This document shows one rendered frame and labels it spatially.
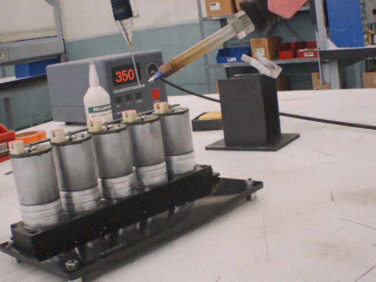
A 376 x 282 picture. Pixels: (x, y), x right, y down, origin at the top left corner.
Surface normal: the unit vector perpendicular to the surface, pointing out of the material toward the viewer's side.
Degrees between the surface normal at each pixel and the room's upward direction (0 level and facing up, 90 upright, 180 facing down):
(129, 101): 90
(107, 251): 0
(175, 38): 90
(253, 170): 0
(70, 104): 90
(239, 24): 89
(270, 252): 0
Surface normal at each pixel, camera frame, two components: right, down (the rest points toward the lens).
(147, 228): -0.12, -0.97
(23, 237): -0.66, 0.22
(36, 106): 0.85, 0.00
